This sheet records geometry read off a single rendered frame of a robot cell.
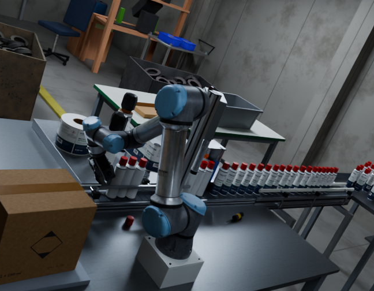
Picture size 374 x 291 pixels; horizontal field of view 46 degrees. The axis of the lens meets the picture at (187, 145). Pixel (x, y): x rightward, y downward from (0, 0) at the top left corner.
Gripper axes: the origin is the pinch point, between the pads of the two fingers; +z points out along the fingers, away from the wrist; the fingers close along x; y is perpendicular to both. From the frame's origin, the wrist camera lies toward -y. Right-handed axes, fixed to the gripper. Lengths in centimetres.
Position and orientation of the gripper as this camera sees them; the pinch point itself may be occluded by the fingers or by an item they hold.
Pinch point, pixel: (107, 186)
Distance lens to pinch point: 203.1
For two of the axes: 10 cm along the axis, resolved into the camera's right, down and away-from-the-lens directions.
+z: 0.5, 7.9, 6.2
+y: -5.6, -4.9, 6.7
